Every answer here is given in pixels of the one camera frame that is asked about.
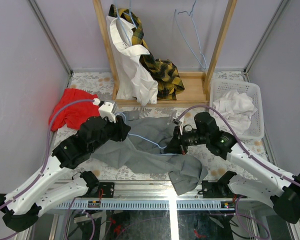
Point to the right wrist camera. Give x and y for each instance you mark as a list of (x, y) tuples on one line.
[(179, 122)]

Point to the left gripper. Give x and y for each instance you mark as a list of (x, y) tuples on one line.
[(120, 127)]

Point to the red cloth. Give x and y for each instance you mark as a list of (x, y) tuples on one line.
[(75, 115)]

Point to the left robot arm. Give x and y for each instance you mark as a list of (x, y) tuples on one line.
[(25, 205)]

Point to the white shirt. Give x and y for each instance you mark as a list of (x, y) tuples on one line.
[(237, 108), (135, 82)]

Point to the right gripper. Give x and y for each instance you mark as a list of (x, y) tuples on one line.
[(177, 145)]

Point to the wooden clothes rack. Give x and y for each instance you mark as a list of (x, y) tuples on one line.
[(198, 81)]

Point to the blue hanger middle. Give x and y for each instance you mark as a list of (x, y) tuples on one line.
[(132, 17)]

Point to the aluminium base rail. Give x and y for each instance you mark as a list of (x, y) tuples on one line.
[(133, 195)]

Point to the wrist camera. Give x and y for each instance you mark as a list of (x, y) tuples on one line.
[(179, 122), (106, 109)]

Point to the yellow plaid shirt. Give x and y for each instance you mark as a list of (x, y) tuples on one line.
[(163, 71)]

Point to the blue wire hanger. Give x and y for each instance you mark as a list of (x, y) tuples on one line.
[(186, 25)]

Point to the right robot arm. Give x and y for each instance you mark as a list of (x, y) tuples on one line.
[(275, 187)]

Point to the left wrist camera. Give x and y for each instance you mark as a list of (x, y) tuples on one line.
[(106, 109)]

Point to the white plastic basket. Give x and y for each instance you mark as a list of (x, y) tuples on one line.
[(220, 86)]

